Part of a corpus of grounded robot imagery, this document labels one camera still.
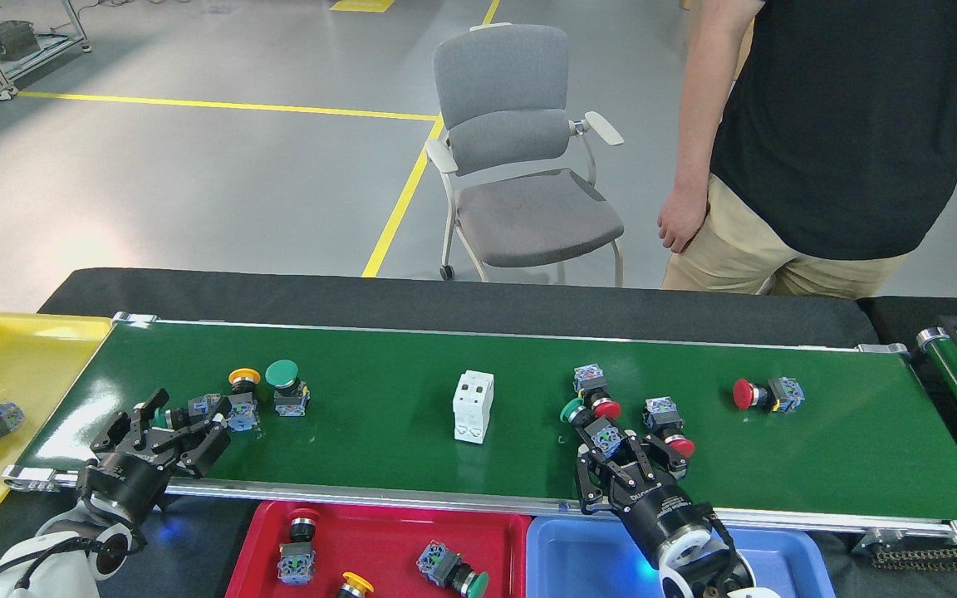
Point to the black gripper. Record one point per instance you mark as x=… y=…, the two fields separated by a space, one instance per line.
x=661 y=523
x=125 y=486

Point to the white circuit breaker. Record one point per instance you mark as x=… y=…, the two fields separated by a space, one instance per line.
x=474 y=405

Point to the person's right forearm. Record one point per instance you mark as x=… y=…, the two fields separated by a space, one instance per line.
x=699 y=133

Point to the blue plastic tray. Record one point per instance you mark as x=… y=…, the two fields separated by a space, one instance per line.
x=578 y=565

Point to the yellow plastic tray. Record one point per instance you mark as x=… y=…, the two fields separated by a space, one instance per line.
x=13 y=365

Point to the red plastic tray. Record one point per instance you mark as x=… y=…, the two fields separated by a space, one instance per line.
x=387 y=540

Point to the long green conveyor belt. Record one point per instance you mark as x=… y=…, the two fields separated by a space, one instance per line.
x=404 y=374

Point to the person's right hand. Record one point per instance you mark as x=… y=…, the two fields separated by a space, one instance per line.
x=684 y=216

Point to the grey office chair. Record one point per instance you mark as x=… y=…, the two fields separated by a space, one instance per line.
x=537 y=216

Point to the person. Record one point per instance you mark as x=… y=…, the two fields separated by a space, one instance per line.
x=844 y=124

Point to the black equipment box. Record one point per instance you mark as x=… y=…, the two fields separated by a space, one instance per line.
x=13 y=39

